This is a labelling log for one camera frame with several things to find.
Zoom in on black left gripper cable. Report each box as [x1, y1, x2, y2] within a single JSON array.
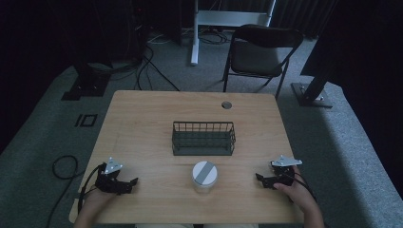
[[45, 154, 107, 228]]

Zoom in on black folding chair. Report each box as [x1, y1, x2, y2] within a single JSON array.
[[221, 24, 305, 100]]

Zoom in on black stand with bolted base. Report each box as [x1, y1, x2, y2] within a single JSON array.
[[291, 63, 335, 109]]

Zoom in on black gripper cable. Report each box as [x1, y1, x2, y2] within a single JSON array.
[[45, 154, 107, 228], [284, 172, 318, 203]]

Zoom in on clear jar with white lid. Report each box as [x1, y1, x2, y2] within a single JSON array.
[[191, 161, 219, 195]]

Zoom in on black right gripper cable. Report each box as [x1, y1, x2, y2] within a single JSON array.
[[284, 172, 318, 203]]

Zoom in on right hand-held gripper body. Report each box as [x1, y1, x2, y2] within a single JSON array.
[[270, 154, 303, 187]]

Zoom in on dark wire basket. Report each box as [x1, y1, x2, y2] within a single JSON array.
[[171, 121, 237, 157]]

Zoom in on black stand with flat base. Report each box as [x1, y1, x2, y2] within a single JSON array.
[[60, 58, 112, 102]]

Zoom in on white metal desk frame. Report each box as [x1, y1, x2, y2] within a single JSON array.
[[189, 0, 278, 67]]

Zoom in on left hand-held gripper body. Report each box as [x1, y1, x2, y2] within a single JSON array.
[[94, 156, 125, 194]]

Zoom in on person's left hand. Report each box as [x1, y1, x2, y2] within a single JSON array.
[[81, 189, 117, 217]]

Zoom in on black floor cables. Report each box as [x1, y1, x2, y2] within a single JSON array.
[[134, 29, 182, 93]]

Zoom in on dark curtain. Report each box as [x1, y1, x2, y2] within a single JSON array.
[[299, 0, 403, 199]]

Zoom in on person's right hand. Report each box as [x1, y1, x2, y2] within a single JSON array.
[[273, 165, 317, 214]]

